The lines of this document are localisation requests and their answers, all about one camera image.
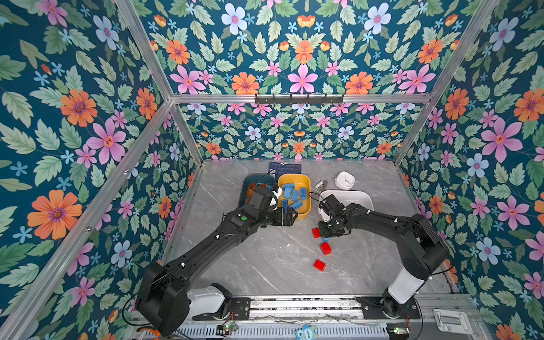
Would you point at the yellow plastic bin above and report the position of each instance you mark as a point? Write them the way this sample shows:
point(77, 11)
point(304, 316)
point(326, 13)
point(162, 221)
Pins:
point(300, 180)

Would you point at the light blue square lego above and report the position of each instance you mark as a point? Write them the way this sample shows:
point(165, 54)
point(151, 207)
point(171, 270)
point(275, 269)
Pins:
point(287, 193)

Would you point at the dark blue card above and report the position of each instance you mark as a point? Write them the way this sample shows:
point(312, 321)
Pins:
point(278, 169)

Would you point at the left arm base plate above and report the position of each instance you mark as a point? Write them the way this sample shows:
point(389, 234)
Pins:
point(234, 308)

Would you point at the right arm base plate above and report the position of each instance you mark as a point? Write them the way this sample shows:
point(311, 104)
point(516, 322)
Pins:
point(378, 307)

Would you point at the light blue long lego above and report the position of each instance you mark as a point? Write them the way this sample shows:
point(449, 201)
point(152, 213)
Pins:
point(288, 186)

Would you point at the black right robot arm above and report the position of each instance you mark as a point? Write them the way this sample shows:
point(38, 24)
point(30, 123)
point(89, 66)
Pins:
point(422, 251)

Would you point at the small grey clip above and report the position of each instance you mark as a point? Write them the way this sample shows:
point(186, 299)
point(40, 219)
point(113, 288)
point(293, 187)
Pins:
point(321, 185)

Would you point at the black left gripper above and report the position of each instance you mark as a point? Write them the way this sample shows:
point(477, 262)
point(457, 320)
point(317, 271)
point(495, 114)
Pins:
point(287, 221)

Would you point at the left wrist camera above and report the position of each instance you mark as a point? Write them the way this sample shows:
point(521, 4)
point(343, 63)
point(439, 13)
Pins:
point(275, 197)

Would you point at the white round device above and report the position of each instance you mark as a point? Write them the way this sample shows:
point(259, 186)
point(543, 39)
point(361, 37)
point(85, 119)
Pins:
point(345, 181)

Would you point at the red lego bottom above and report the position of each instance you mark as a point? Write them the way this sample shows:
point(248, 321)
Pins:
point(319, 265)

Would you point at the blue toy figure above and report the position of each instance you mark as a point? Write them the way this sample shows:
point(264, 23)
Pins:
point(308, 332)

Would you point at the metal hook rail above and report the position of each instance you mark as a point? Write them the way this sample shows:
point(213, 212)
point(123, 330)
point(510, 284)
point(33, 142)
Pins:
point(288, 99)

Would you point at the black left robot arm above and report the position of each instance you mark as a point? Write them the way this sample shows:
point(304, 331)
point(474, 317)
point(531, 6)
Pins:
point(166, 298)

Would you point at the teal plastic bin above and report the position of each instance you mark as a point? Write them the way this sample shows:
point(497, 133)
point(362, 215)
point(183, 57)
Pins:
point(251, 182)

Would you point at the red lego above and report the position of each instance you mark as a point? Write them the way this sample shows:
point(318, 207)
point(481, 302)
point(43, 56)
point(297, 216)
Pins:
point(319, 265)
point(315, 233)
point(326, 248)

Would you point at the white plastic bin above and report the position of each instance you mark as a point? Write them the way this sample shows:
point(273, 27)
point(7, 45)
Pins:
point(345, 198)

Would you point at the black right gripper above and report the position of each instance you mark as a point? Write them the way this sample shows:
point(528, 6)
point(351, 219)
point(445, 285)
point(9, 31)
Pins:
point(328, 227)

